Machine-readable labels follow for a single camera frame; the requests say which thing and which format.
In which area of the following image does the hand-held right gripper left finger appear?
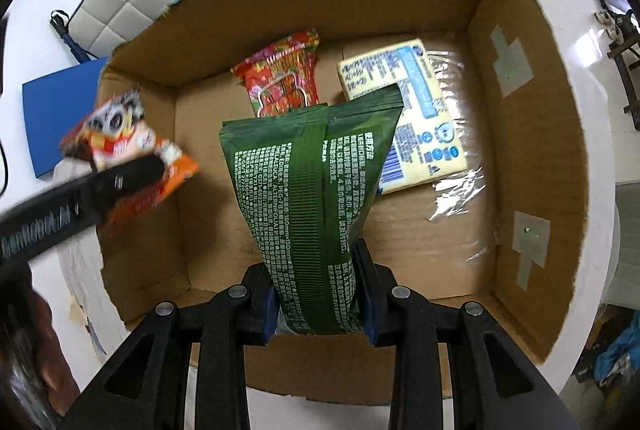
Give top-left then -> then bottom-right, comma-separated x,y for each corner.
75,266 -> 277,430

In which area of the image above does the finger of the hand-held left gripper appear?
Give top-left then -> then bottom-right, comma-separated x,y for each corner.
75,155 -> 169,227

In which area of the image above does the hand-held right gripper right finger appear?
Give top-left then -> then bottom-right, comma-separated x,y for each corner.
351,242 -> 577,430

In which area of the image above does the orange snack packet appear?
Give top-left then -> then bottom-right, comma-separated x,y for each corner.
59,86 -> 200,227

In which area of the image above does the green snack packet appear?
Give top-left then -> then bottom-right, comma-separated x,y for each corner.
220,85 -> 405,337

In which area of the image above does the cardboard box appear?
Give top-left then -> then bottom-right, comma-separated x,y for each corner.
97,0 -> 589,408

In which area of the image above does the person's left hand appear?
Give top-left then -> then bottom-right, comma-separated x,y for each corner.
15,290 -> 82,417

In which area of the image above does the white plastic bag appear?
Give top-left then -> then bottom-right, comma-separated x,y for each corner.
52,157 -> 128,357

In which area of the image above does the blue board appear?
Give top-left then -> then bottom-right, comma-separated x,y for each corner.
22,56 -> 110,181

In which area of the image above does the white cushioned chair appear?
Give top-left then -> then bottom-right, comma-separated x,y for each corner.
67,0 -> 187,61

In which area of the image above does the red snack packet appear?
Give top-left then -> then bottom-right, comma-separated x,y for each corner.
231,29 -> 321,119

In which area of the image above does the yellow pack with blue label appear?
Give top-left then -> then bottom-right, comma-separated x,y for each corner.
336,39 -> 489,261

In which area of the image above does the blue cloth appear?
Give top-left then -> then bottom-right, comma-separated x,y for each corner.
594,324 -> 635,387

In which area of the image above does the grey cabinet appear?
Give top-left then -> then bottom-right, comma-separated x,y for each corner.
614,182 -> 640,311

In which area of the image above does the pair of white shoes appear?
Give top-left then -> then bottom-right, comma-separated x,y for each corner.
594,9 -> 624,43

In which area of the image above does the black strap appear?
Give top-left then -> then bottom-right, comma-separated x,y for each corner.
50,10 -> 97,64

